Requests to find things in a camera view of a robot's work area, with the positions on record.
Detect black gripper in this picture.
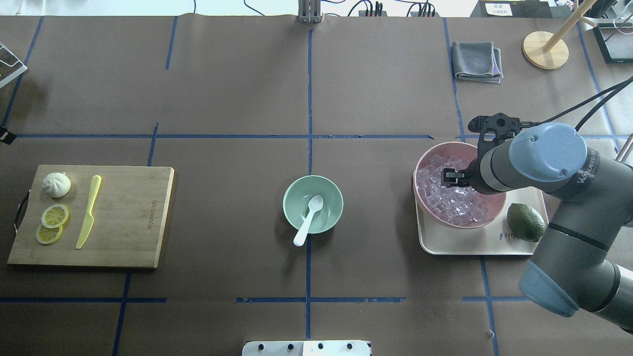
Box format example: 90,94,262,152
442,168,476,188

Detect clear ice cubes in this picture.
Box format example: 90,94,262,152
415,155,489,226

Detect white plastic spoon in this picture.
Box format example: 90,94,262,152
292,195,324,246

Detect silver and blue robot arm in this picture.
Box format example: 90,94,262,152
442,122,633,333

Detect pink bowl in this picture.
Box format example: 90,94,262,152
413,141,506,228

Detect green ceramic bowl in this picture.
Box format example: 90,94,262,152
283,175,344,234

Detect metal ice scoop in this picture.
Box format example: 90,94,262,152
615,133,633,163

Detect beige plastic tray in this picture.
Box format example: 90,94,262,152
416,187,548,256

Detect green lime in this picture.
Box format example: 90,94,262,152
506,203,547,243

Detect folded grey cloth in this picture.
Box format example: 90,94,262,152
451,42,504,84

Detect wooden cup tree stand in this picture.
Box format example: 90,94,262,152
521,0,597,70

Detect black label box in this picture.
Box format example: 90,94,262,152
470,0,553,18

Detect black power strip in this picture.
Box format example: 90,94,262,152
348,0,440,17

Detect bamboo cutting board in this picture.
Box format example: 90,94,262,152
7,165,175,268

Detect yellow plastic knife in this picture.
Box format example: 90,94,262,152
75,175,102,250

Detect white steamed bun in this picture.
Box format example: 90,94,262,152
42,172,72,198

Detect lemon slice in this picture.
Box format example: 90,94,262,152
41,204,70,228
35,224,63,245

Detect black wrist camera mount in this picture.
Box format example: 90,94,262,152
467,113,539,153

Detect aluminium frame post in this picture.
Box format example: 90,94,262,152
298,0,323,23

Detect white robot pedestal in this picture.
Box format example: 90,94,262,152
241,340,372,356

